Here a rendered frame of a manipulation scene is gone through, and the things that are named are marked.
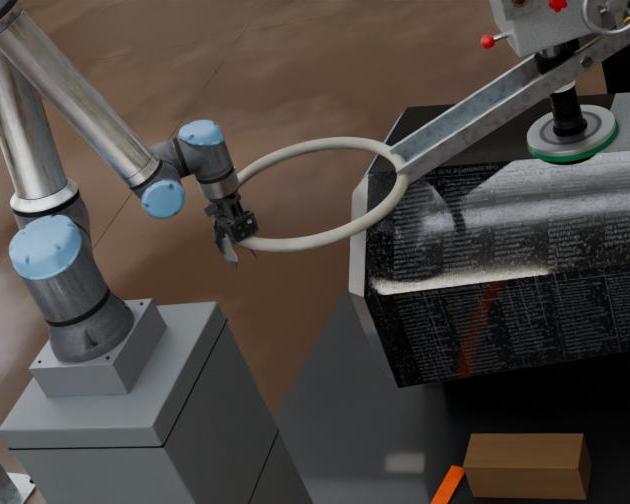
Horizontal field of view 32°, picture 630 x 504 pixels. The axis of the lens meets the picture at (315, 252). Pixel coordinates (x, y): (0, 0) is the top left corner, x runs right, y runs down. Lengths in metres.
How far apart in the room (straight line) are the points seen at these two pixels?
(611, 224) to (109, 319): 1.17
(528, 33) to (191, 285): 2.14
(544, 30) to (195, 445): 1.19
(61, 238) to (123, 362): 0.30
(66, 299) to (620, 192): 1.28
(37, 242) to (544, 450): 1.39
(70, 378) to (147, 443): 0.24
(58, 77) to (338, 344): 1.73
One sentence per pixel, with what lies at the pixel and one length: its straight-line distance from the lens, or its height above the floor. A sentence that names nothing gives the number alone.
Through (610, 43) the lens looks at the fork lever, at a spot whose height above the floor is 1.04.
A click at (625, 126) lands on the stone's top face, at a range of 2.77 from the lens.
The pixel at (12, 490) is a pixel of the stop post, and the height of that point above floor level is 0.02.
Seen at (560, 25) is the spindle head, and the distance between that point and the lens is 2.52.
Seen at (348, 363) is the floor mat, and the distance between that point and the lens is 3.54.
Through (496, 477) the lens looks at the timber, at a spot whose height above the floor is 0.10.
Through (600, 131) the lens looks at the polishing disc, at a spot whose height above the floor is 0.83.
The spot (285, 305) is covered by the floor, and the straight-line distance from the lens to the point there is 3.93.
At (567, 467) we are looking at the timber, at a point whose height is 0.13.
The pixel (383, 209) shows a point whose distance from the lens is 2.53.
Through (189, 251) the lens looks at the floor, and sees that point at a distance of 4.47.
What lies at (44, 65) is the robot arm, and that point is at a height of 1.54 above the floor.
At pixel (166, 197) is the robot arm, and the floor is 1.18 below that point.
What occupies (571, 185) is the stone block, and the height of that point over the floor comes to 0.75.
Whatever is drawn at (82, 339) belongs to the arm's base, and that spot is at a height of 0.99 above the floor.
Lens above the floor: 2.22
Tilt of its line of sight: 32 degrees down
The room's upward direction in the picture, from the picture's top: 22 degrees counter-clockwise
